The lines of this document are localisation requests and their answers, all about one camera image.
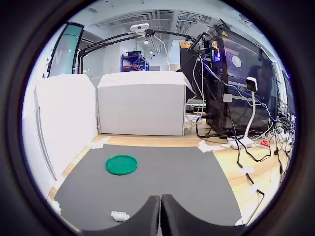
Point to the small white plastic terminal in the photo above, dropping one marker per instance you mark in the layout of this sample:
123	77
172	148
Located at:
120	216

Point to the round green lid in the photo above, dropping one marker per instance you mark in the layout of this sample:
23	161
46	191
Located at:
121	164

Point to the dark grey mat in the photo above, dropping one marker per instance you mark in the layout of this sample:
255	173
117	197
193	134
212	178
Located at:
172	172

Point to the small red object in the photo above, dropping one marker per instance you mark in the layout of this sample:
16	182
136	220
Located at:
264	143

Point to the white cardboard box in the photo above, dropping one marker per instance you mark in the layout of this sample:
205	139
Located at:
140	108

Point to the white partition board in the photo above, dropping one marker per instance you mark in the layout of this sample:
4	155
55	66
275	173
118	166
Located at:
71	113
32	137

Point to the small grey adapter box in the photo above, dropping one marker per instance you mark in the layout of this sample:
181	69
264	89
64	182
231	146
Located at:
227	97

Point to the blue metal shelf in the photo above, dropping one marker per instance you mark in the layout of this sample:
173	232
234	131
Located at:
134	61

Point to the black computer tower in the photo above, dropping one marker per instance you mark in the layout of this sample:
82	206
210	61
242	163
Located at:
246	61

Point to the dark teal glass panel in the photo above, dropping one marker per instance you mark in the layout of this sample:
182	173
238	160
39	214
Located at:
66	49

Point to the white camera on gooseneck stand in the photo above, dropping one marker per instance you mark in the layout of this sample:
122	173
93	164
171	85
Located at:
251	83

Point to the white overhead camera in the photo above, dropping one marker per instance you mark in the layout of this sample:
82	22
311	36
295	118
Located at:
139	27

